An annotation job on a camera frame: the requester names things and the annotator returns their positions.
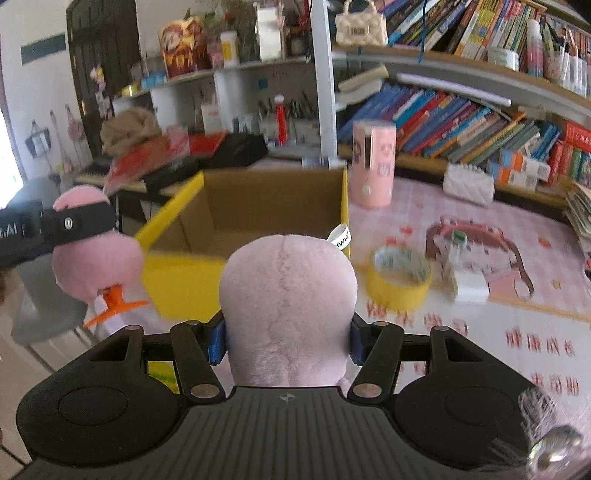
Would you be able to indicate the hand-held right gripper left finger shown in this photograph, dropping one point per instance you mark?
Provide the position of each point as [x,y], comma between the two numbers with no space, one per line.
[218,344]

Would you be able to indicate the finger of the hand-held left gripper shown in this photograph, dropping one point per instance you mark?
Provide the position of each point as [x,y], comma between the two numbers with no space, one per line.
[83,221]

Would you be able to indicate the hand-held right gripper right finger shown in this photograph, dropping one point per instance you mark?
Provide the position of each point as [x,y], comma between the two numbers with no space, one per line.
[356,344]

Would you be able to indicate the pink chick plush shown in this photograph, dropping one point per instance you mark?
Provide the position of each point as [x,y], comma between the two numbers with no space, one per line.
[92,272]

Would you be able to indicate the yellow cardboard box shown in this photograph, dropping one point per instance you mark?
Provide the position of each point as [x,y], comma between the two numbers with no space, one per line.
[180,281]

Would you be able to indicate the pink pig plush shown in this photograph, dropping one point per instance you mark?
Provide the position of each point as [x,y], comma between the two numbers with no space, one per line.
[286,300]

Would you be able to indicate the small green white bottle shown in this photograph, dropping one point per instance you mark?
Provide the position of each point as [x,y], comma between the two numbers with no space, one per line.
[458,239]

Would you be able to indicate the yellow tape roll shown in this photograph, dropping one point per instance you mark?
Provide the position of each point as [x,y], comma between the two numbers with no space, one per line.
[392,295]

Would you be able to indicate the red paper sheets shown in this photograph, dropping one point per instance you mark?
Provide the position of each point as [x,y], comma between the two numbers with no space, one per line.
[138,159]

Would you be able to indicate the brown fuzzy bundle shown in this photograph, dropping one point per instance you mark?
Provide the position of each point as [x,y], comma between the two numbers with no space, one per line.
[129,127]

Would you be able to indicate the white charger block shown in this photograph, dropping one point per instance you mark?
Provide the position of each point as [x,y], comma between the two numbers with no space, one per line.
[473,286]

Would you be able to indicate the dark door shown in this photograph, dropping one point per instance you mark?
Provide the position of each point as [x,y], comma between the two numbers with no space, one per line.
[92,69]

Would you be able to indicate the pink cartoon cylinder container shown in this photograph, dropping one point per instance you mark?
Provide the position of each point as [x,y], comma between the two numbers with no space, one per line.
[374,184]

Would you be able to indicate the black printer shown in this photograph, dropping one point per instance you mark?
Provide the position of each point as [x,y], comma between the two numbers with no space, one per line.
[240,150]

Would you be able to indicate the white quilted purse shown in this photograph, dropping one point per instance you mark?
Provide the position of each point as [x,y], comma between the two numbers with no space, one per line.
[468,184]

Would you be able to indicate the fortune god printed box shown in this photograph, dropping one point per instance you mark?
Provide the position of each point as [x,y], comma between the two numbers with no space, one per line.
[182,46]

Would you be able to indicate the cluster of pen cups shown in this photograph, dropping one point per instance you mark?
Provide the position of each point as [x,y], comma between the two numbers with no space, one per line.
[300,129]

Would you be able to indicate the red tassel ornament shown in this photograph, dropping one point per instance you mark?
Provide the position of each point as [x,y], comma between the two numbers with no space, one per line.
[281,120]

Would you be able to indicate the white bottle yellow label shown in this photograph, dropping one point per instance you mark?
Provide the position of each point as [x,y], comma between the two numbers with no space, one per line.
[230,50]

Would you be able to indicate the orange and blue carton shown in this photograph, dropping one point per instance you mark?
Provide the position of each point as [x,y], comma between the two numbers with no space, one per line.
[526,164]
[512,177]

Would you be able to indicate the row of leaning colourful books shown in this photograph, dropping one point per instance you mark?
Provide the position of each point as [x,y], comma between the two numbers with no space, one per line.
[438,124]

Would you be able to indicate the white bookshelf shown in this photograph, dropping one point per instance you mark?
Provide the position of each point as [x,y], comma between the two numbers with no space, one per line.
[325,92]

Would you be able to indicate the stack of papers and notebooks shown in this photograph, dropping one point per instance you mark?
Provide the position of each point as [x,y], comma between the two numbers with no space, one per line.
[581,217]

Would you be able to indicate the white cloth bag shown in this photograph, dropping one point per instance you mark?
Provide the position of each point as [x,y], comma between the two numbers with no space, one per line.
[270,37]

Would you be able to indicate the beige lying books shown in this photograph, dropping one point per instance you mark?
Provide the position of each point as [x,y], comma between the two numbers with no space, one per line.
[364,81]

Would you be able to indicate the white rolled paper tube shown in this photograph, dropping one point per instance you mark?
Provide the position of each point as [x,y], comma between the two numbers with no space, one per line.
[452,87]

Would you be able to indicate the red boxed dictionary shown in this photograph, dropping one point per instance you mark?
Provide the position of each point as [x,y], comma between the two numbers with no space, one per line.
[577,136]

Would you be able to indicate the cream quilted handbag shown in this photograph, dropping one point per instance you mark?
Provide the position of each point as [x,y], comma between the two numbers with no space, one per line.
[360,30]

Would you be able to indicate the pink spray bottle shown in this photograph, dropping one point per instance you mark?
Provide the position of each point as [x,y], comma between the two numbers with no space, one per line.
[535,50]

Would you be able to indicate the row of upright books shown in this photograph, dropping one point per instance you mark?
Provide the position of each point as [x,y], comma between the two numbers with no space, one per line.
[485,23]

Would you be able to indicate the clear pen organizer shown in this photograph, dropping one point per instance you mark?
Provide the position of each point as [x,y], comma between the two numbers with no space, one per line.
[568,69]

